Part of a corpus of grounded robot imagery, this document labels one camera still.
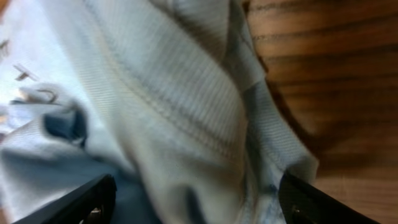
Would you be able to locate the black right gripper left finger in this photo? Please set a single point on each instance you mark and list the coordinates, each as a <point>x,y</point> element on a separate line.
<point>92,202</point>

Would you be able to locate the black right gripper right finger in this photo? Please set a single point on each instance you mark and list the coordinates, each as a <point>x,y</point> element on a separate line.
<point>301,203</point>

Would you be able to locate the light blue t-shirt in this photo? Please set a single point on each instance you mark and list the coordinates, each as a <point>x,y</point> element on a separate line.
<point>166,96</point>

